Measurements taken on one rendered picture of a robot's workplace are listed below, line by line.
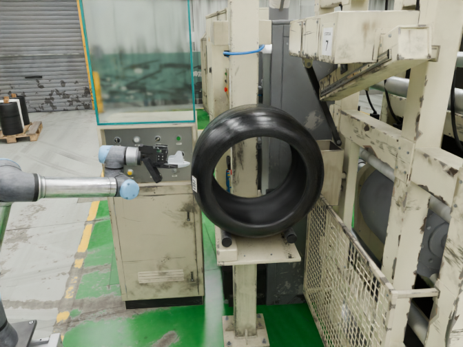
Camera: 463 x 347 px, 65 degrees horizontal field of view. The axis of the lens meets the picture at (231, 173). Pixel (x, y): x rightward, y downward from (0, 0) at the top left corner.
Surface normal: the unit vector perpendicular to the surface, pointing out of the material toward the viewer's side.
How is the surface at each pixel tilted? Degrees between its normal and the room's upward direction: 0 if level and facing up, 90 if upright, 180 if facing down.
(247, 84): 90
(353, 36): 90
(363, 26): 90
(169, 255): 88
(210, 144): 62
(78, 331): 0
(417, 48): 72
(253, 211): 35
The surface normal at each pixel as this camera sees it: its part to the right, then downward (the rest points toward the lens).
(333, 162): 0.07, 0.34
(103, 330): -0.02, -0.94
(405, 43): 0.07, 0.04
